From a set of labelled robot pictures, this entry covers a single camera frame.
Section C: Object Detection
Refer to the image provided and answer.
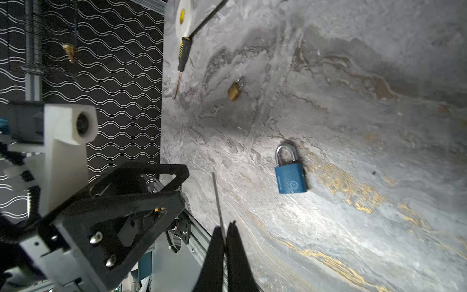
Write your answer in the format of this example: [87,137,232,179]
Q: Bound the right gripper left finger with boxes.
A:
[192,226,225,292]

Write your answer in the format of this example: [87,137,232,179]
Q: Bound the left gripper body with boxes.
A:
[1,215,95,292]

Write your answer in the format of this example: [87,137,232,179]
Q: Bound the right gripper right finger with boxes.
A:
[226,221,259,292]

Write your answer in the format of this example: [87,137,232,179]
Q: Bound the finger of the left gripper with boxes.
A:
[78,162,190,208]
[54,191,185,292]

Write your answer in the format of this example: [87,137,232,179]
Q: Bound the blue padlock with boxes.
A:
[274,142,307,194]

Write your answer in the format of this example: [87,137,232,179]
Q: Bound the black hex key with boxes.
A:
[189,0,228,39]

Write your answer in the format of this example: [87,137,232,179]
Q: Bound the small brass padlock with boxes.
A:
[227,77,243,102]

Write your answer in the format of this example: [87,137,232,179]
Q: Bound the brass item in basket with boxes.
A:
[62,43,78,64]

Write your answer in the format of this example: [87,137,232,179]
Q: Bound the yellow black screwdriver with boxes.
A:
[174,36,192,99]

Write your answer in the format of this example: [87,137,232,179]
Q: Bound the white tape roll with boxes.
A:
[175,0,193,40]

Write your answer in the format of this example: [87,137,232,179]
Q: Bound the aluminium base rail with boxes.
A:
[148,209,212,292]

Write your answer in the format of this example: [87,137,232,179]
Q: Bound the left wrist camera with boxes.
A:
[1,102,99,216]

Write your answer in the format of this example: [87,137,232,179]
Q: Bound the black wire basket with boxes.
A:
[21,1,79,81]

